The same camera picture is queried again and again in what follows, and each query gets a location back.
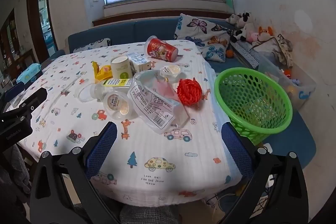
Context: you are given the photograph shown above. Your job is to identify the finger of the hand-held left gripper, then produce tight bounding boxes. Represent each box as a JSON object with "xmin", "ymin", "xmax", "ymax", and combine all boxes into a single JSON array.
[{"xmin": 0, "ymin": 88, "xmax": 48, "ymax": 125}]

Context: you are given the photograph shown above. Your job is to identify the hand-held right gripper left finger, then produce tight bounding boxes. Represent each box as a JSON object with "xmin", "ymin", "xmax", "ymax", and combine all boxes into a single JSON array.
[{"xmin": 30, "ymin": 122, "xmax": 118, "ymax": 224}]

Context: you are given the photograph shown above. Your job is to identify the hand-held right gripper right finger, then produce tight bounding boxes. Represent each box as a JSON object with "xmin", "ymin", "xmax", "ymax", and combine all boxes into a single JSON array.
[{"xmin": 221, "ymin": 122, "xmax": 308, "ymax": 224}]

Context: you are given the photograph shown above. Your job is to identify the clear round plastic lid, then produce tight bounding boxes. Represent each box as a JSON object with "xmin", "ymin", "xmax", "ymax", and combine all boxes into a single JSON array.
[{"xmin": 76, "ymin": 84, "xmax": 99, "ymax": 103}]

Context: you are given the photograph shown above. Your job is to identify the green plastic basket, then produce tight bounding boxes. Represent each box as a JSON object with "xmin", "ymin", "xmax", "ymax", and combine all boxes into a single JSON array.
[{"xmin": 214, "ymin": 68, "xmax": 293, "ymax": 146}]

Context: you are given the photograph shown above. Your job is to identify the clear plastic bag with label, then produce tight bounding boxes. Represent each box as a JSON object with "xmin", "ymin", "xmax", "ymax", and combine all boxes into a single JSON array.
[{"xmin": 127, "ymin": 70, "xmax": 190, "ymax": 134}]

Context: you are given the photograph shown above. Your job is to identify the white cartoon printed tablecloth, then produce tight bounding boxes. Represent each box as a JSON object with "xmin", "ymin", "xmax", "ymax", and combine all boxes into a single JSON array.
[{"xmin": 17, "ymin": 40, "xmax": 242, "ymax": 207}]

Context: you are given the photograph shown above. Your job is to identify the clear plastic cup with label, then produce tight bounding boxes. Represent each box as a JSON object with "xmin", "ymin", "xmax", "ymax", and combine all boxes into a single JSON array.
[{"xmin": 98, "ymin": 85, "xmax": 138, "ymax": 121}]

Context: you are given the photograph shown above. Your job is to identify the blue padded bench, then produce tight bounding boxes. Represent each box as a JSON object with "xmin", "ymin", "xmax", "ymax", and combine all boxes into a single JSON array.
[{"xmin": 260, "ymin": 111, "xmax": 317, "ymax": 169}]

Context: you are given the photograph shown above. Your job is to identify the glass display cabinet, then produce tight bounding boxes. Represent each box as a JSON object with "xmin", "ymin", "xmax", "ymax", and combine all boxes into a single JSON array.
[{"xmin": 0, "ymin": 9, "xmax": 30, "ymax": 83}]

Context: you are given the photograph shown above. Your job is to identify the red mesh net ball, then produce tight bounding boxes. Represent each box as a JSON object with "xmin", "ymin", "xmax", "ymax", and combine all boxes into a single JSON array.
[{"xmin": 177, "ymin": 77, "xmax": 203, "ymax": 104}]

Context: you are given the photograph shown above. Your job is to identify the yellow snack wrapper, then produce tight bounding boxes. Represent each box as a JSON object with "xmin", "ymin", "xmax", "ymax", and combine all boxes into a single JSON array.
[{"xmin": 91, "ymin": 61, "xmax": 113, "ymax": 81}]

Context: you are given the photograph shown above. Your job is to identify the person's plaid trouser legs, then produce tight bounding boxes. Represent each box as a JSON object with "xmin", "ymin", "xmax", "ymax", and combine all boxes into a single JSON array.
[{"xmin": 119, "ymin": 204, "xmax": 181, "ymax": 224}]

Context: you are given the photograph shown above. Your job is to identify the beige cup with green label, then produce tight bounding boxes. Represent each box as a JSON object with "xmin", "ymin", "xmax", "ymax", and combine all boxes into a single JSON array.
[{"xmin": 110, "ymin": 56, "xmax": 133, "ymax": 79}]

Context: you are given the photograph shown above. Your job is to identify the clear plastic storage bin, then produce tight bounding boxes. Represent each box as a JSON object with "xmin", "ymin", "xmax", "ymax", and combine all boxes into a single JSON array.
[{"xmin": 259, "ymin": 56, "xmax": 317, "ymax": 111}]

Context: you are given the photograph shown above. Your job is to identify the white patterned cushion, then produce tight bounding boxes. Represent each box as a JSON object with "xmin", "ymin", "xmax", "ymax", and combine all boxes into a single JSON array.
[{"xmin": 73, "ymin": 38, "xmax": 112, "ymax": 54}]

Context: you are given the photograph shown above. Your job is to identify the white blue milk carton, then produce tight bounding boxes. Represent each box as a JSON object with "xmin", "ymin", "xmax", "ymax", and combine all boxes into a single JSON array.
[{"xmin": 126, "ymin": 52, "xmax": 152, "ymax": 73}]

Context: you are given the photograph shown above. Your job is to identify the blue striped cushion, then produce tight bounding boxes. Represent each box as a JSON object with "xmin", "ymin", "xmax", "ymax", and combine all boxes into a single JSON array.
[{"xmin": 230, "ymin": 42, "xmax": 263, "ymax": 69}]

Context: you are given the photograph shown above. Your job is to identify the small sealed pudding cup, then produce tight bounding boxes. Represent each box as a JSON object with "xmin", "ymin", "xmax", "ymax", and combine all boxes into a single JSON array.
[{"xmin": 160, "ymin": 64, "xmax": 182, "ymax": 83}]

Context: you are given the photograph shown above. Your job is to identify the beige patterned cloth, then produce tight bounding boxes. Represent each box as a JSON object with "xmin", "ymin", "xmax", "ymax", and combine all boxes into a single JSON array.
[{"xmin": 273, "ymin": 35, "xmax": 294, "ymax": 68}]

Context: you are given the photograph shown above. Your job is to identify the pink plush toy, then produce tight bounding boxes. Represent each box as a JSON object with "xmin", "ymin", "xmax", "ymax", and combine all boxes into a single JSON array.
[{"xmin": 247, "ymin": 30, "xmax": 261, "ymax": 43}]

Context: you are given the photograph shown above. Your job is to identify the red printed paper cup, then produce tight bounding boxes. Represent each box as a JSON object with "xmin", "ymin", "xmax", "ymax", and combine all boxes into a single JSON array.
[{"xmin": 145, "ymin": 35, "xmax": 179, "ymax": 62}]

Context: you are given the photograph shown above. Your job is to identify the blue sofa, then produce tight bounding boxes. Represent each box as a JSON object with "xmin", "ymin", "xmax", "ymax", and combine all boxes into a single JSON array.
[{"xmin": 64, "ymin": 17, "xmax": 260, "ymax": 73}]

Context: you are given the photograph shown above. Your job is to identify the butterfly print pillow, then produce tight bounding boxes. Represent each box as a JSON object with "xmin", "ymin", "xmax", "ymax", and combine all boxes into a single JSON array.
[{"xmin": 174, "ymin": 13, "xmax": 234, "ymax": 63}]

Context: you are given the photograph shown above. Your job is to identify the orange fox plush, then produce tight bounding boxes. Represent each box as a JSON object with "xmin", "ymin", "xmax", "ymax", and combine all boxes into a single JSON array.
[{"xmin": 259, "ymin": 26, "xmax": 273, "ymax": 41}]

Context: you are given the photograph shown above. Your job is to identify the black white cow plush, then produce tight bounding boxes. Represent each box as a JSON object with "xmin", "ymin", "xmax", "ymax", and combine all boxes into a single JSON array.
[{"xmin": 226, "ymin": 12, "xmax": 255, "ymax": 42}]

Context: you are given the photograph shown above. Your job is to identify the dark wooden door frame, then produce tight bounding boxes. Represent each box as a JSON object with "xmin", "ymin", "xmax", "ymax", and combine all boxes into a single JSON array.
[{"xmin": 26, "ymin": 0, "xmax": 59, "ymax": 64}]

